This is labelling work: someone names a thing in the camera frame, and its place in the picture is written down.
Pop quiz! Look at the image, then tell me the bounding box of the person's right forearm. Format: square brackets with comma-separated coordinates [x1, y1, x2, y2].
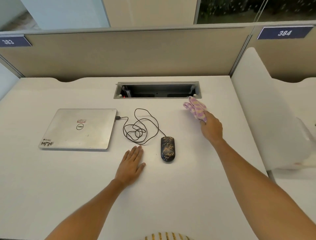
[211, 138, 316, 240]

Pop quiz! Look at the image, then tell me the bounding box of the pink yellow striped cloth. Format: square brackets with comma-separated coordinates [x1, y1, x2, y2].
[183, 96, 207, 123]

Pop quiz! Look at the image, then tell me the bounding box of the black mouse cable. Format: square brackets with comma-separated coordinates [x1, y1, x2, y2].
[115, 108, 169, 145]

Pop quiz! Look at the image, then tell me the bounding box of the beige partition panel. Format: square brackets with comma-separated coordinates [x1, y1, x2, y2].
[0, 26, 255, 83]
[247, 23, 316, 83]

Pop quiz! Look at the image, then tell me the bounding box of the person's left forearm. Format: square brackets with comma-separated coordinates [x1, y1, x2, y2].
[46, 179, 130, 240]

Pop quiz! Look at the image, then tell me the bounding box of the silver laptop with stickers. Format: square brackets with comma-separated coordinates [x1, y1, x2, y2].
[38, 108, 118, 150]

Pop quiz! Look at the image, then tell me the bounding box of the person's left hand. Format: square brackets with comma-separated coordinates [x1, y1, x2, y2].
[115, 145, 146, 188]

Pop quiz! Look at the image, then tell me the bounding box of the black gold-speckled computer mouse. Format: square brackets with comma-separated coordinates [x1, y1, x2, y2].
[160, 136, 176, 164]

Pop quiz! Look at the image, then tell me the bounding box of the blue desk number sign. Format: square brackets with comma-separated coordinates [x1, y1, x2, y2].
[257, 25, 315, 40]
[0, 35, 32, 48]

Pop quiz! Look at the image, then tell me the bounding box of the white desk divider panel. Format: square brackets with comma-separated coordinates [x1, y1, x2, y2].
[231, 47, 316, 171]
[0, 62, 20, 101]

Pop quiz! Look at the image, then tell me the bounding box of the yellow white striped garment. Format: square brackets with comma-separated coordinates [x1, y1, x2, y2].
[138, 232, 195, 240]

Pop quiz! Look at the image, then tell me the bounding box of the person's right hand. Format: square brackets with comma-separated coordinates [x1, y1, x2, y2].
[199, 110, 224, 146]

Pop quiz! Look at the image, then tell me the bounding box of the grey desk cable tray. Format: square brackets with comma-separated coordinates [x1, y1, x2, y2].
[114, 82, 203, 99]

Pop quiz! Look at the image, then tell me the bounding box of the glass window pane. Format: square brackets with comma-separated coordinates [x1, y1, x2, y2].
[195, 0, 316, 25]
[0, 0, 110, 31]

